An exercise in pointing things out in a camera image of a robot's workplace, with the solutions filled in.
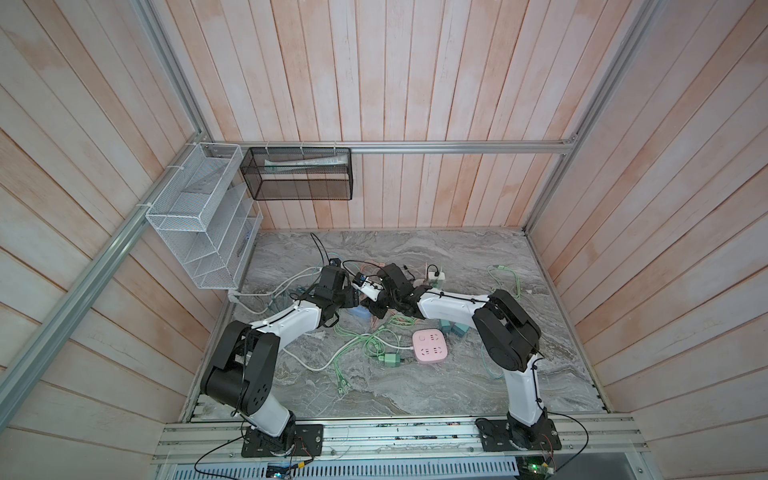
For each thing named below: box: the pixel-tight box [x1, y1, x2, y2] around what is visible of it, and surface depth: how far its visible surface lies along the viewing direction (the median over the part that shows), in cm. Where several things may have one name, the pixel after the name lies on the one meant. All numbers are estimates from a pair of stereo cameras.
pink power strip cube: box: [412, 328, 447, 362], surface depth 89 cm
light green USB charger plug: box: [384, 352, 401, 366], surface depth 85 cm
